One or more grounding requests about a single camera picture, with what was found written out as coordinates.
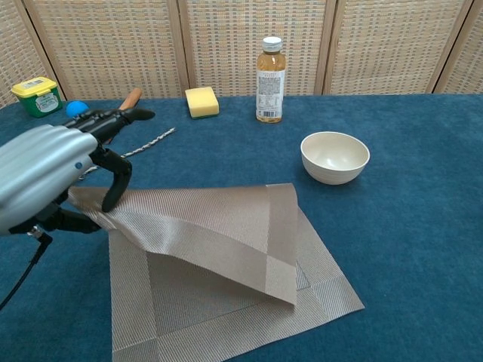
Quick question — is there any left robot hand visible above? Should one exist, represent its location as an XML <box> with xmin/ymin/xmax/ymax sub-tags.
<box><xmin>0</xmin><ymin>107</ymin><xmax>156</xmax><ymax>237</ymax></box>

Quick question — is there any gray woven placemat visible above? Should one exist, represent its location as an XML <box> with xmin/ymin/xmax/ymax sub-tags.
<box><xmin>67</xmin><ymin>183</ymin><xmax>366</xmax><ymax>362</ymax></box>

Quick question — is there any white ceramic bowl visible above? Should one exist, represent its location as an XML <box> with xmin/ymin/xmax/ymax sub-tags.
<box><xmin>300</xmin><ymin>131</ymin><xmax>371</xmax><ymax>186</ymax></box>

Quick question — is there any green container yellow lid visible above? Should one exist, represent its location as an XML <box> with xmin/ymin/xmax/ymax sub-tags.
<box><xmin>11</xmin><ymin>76</ymin><xmax>64</xmax><ymax>118</ymax></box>

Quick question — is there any blue ball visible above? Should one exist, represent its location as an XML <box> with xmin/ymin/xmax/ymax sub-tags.
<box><xmin>66</xmin><ymin>100</ymin><xmax>91</xmax><ymax>118</ymax></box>

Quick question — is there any wooden rolling pin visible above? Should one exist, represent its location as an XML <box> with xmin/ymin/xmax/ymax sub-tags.
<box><xmin>100</xmin><ymin>88</ymin><xmax>143</xmax><ymax>145</ymax></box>

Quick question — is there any woven bamboo folding screen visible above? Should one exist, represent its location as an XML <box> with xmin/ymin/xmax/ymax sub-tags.
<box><xmin>0</xmin><ymin>0</ymin><xmax>483</xmax><ymax>110</ymax></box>

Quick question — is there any yellow sponge block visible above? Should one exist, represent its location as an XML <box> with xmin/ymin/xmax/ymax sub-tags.
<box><xmin>184</xmin><ymin>86</ymin><xmax>220</xmax><ymax>121</ymax></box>

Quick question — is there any amber drink bottle white cap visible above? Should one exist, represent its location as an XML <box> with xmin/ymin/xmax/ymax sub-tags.
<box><xmin>256</xmin><ymin>36</ymin><xmax>285</xmax><ymax>124</ymax></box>

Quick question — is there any blue table cloth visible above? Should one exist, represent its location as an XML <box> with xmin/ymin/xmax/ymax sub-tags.
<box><xmin>0</xmin><ymin>94</ymin><xmax>483</xmax><ymax>362</ymax></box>

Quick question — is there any twisted beige rope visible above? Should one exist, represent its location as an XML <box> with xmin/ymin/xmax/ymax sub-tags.
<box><xmin>78</xmin><ymin>127</ymin><xmax>177</xmax><ymax>178</ymax></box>

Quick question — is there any black left hand cable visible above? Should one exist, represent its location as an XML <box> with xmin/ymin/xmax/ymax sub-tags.
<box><xmin>0</xmin><ymin>225</ymin><xmax>54</xmax><ymax>312</ymax></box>

